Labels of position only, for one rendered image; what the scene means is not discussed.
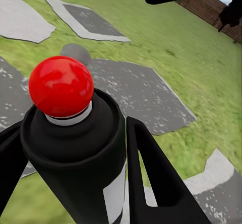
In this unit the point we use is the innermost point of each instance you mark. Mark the insectifuge atomizer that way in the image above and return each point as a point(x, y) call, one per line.
point(75, 137)

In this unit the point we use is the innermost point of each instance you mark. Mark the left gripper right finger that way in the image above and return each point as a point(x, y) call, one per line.
point(176, 204)

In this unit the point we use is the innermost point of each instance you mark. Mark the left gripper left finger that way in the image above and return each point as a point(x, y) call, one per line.
point(12, 162)

